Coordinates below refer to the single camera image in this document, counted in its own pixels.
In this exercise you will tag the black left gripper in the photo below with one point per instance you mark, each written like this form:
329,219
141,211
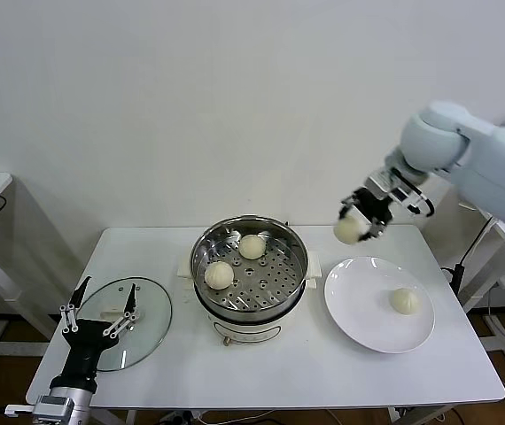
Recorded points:
86,345

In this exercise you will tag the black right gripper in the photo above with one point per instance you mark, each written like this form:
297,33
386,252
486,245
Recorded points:
374,206

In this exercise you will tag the white steamed baozi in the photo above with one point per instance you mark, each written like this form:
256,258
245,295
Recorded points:
349,231
405,301
219,274
252,246

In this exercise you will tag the glass pot lid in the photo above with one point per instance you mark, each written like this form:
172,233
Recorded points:
150,327

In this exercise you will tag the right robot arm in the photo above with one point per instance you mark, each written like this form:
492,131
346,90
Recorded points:
491,164

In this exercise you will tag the stainless steel steamer basket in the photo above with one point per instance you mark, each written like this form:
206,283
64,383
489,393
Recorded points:
270,283

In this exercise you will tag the white round plate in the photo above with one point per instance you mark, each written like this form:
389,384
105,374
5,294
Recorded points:
367,310

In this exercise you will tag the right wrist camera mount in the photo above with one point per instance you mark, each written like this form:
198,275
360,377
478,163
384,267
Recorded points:
405,197

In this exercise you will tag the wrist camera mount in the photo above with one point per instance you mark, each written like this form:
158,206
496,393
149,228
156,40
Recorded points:
53,405
405,197

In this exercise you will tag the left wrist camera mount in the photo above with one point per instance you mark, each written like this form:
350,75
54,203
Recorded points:
53,405

